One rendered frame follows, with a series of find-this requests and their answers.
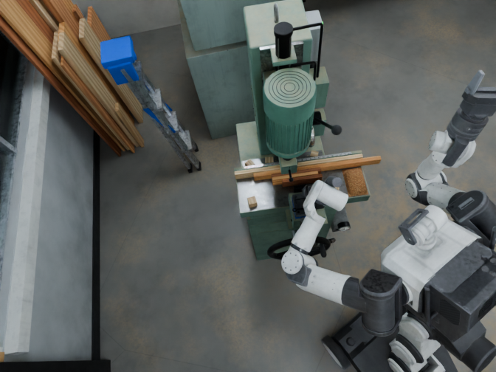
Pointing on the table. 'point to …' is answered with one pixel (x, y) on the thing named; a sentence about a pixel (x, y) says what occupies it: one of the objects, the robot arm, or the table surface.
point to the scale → (299, 159)
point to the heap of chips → (355, 181)
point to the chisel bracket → (288, 165)
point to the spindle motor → (288, 111)
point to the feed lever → (325, 123)
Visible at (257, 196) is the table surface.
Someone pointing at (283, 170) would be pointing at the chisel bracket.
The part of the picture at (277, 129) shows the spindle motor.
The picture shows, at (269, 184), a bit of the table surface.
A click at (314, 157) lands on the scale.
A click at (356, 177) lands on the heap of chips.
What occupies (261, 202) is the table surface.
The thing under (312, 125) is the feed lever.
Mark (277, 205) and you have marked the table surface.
